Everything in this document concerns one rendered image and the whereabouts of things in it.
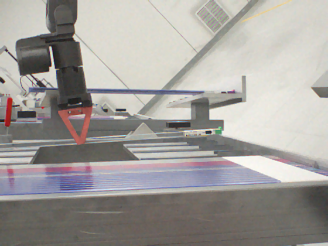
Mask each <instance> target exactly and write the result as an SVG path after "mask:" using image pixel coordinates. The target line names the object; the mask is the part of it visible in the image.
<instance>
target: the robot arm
mask: <svg viewBox="0 0 328 246"><path fill-rule="evenodd" d="M76 20H77V0H47V2H46V27H47V29H48V30H49V32H50V33H46V34H41V35H37V36H33V37H27V38H24V39H23V38H21V39H19V40H17V41H16V43H15V52H16V58H17V59H16V60H17V62H18V68H19V69H18V70H19V73H20V76H23V75H28V74H36V73H45V72H49V71H50V67H51V66H52V62H51V54H50V47H52V55H53V62H54V69H55V70H56V80H57V86H58V91H59V97H57V105H58V110H59V115H60V117H61V118H62V120H63V121H64V123H65V125H66V126H67V128H68V129H69V131H70V133H71V135H72V137H73V138H74V140H75V142H76V143H77V144H78V145H79V144H84V143H85V140H86V136H87V131H88V127H89V124H90V119H91V115H92V110H93V101H92V96H91V93H87V87H86V80H85V75H84V71H83V67H81V66H83V58H82V54H81V47H80V42H76V40H74V38H73V35H74V34H75V29H74V24H75V22H76ZM80 103H81V104H80ZM68 104H70V105H69V106H68ZM75 104H78V105H75ZM83 114H85V117H84V122H83V127H82V130H81V136H78V135H77V132H76V131H75V130H74V128H73V126H72V124H71V123H70V120H69V118H68V117H70V116H75V115H83Z"/></svg>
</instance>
